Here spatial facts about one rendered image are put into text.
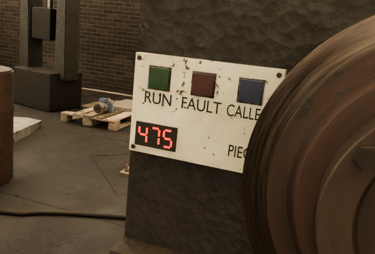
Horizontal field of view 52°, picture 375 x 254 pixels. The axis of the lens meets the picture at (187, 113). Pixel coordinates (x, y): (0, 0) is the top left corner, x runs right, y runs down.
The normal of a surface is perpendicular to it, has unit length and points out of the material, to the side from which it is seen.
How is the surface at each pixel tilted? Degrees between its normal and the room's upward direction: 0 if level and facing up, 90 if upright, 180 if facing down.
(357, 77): 90
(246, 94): 90
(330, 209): 90
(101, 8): 90
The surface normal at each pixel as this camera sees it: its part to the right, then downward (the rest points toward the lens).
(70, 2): 0.87, 0.16
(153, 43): -0.33, 0.16
